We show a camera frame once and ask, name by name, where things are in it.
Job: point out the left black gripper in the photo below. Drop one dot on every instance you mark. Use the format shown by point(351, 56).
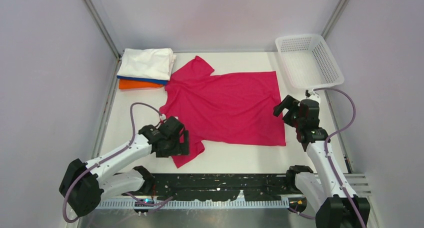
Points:
point(177, 150)

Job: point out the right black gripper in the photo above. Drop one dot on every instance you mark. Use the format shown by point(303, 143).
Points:
point(289, 102)

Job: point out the pink t shirt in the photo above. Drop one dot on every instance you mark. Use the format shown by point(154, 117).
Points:
point(234, 108)

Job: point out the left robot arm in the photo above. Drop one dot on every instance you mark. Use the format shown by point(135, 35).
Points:
point(86, 184)

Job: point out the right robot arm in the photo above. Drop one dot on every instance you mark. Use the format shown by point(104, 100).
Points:
point(335, 203)

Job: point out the white plastic basket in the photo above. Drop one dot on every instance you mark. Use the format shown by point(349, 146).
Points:
point(308, 61)

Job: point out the blue folded t shirt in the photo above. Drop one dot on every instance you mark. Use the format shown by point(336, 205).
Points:
point(155, 81)

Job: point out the orange folded t shirt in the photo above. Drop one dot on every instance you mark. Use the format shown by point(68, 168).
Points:
point(125, 84)

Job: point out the white folded t shirt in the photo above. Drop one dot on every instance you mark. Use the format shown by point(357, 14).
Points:
point(147, 63)

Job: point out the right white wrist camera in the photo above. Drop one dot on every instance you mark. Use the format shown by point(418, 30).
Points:
point(312, 95)

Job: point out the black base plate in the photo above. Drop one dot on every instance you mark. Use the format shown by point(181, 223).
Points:
point(220, 187)

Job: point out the aluminium frame rail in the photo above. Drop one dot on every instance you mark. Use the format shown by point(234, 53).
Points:
point(144, 202)

